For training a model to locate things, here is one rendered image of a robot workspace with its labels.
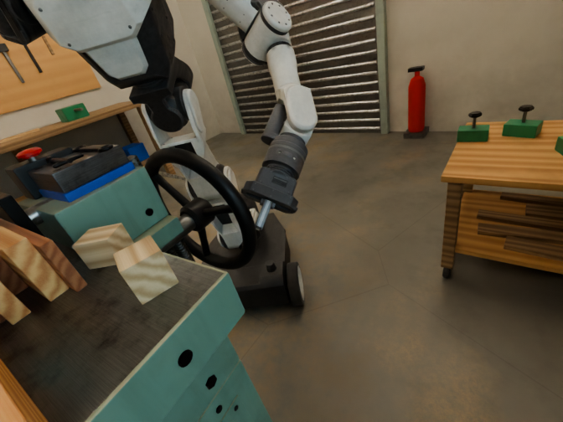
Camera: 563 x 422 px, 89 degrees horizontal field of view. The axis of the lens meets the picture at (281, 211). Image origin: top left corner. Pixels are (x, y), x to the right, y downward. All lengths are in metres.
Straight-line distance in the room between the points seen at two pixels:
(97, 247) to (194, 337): 0.16
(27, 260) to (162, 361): 0.18
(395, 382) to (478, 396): 0.24
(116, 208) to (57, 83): 3.42
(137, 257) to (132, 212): 0.20
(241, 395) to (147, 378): 0.25
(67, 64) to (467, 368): 3.96
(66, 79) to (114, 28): 3.02
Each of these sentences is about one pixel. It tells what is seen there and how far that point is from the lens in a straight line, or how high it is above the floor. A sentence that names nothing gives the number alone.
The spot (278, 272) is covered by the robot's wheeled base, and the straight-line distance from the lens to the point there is 1.29.
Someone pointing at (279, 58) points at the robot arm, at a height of 1.04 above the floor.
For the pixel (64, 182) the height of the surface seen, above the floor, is 0.98.
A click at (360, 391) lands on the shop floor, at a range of 1.20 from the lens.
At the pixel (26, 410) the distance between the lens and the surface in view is 0.25.
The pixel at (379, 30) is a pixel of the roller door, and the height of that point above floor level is 0.93.
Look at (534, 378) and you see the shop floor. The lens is 1.32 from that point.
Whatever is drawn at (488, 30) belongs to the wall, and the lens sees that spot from 2.96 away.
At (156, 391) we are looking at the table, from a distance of 0.28.
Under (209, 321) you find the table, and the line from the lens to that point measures 0.29.
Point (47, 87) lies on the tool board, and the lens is 3.83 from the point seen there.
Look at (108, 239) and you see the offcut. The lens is 0.37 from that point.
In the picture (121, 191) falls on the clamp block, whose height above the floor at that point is 0.94.
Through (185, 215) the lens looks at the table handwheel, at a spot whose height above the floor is 0.83.
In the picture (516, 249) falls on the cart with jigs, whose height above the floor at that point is 0.19.
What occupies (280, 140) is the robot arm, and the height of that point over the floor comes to 0.89.
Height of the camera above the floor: 1.08
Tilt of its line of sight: 31 degrees down
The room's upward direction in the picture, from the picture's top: 15 degrees counter-clockwise
